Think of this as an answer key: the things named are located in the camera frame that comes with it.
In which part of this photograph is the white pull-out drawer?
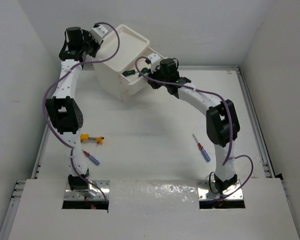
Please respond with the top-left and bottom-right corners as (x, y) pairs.
(119, 47), (164, 96)

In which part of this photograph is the white drawer cabinet box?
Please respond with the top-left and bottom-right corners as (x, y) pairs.
(93, 24), (150, 102)

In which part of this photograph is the long green screwdriver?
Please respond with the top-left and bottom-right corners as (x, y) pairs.
(122, 69), (136, 78)

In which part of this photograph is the red blue screwdriver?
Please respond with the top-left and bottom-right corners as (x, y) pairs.
(192, 133), (211, 163)
(82, 150), (100, 166)

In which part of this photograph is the small stubby green screwdriver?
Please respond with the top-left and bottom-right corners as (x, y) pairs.
(141, 67), (151, 74)

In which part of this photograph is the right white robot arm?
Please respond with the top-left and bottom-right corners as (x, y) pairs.
(145, 56), (240, 194)

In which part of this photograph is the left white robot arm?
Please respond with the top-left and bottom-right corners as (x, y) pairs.
(43, 26), (100, 196)

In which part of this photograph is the yellow clamp tool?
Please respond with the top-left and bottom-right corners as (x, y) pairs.
(80, 134), (105, 145)

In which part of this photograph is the white front cover board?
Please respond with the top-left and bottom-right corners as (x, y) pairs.
(9, 178), (299, 240)

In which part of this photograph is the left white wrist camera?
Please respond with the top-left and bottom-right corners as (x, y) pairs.
(90, 23), (108, 44)

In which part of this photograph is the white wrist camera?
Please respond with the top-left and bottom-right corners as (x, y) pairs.
(90, 23), (108, 44)
(147, 53), (161, 71)

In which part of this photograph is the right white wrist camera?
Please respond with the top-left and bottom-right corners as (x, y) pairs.
(147, 53), (161, 71)

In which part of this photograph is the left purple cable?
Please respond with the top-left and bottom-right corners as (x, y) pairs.
(43, 22), (121, 208)

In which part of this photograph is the purple cable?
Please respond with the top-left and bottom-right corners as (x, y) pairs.
(136, 56), (255, 203)
(43, 22), (121, 208)

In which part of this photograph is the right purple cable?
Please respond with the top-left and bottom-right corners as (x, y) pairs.
(136, 56), (255, 203)

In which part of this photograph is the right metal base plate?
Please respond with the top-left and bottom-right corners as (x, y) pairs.
(197, 180), (244, 201)

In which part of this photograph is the metal base plate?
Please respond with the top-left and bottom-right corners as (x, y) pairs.
(197, 180), (244, 201)
(63, 180), (110, 201)

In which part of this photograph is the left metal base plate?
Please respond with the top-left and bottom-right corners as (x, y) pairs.
(63, 180), (110, 201)

